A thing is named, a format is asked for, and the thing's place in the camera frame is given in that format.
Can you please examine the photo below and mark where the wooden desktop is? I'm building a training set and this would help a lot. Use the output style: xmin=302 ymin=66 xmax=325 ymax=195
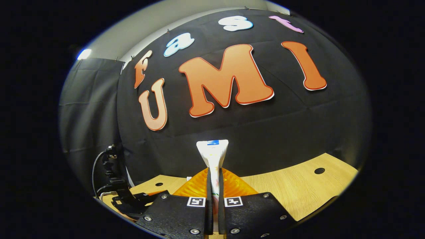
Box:
xmin=100 ymin=153 xmax=359 ymax=239

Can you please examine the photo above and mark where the white toothpaste tube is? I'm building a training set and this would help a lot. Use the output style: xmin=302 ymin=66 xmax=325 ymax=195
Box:
xmin=196 ymin=139 xmax=229 ymax=233

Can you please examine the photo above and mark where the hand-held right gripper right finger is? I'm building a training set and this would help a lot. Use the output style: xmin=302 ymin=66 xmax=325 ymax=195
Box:
xmin=217 ymin=168 xmax=298 ymax=238

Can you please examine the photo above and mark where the black cable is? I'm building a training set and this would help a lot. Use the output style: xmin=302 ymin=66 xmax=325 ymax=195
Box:
xmin=92 ymin=150 xmax=112 ymax=197

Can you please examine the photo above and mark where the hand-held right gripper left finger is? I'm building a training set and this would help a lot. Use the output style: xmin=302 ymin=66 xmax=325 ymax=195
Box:
xmin=136 ymin=168 xmax=213 ymax=238

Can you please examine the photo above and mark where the black backdrop cloth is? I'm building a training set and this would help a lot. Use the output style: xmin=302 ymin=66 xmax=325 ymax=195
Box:
xmin=59 ymin=8 xmax=372 ymax=196

